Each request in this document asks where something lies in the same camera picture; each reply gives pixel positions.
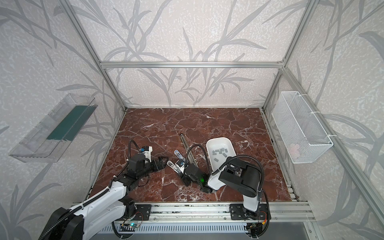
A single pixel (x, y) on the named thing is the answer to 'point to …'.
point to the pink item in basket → (294, 150)
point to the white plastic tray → (217, 143)
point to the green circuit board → (132, 225)
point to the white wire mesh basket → (303, 138)
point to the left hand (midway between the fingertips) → (165, 155)
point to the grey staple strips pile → (221, 151)
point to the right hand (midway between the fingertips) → (180, 167)
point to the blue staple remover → (178, 154)
